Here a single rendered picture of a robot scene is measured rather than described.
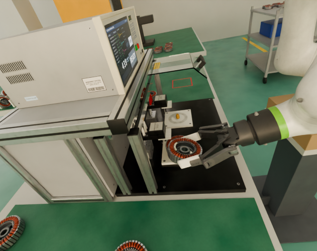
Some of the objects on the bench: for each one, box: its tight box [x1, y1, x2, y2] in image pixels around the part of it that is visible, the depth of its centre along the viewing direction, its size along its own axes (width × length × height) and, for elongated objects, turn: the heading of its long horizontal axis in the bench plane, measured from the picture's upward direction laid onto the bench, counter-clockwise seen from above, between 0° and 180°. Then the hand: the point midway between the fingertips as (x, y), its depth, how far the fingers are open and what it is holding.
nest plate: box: [164, 110, 193, 128], centre depth 95 cm, size 15×15×1 cm
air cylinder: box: [146, 111, 158, 126], centre depth 97 cm, size 5×8×6 cm
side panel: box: [0, 138, 114, 204], centre depth 59 cm, size 28×3×32 cm, turn 100°
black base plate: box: [115, 98, 246, 197], centre depth 87 cm, size 47×64×2 cm
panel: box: [76, 102, 140, 196], centre depth 82 cm, size 1×66×30 cm, turn 10°
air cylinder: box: [145, 140, 154, 159], centre depth 77 cm, size 5×8×6 cm
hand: (185, 150), depth 57 cm, fingers closed on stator, 11 cm apart
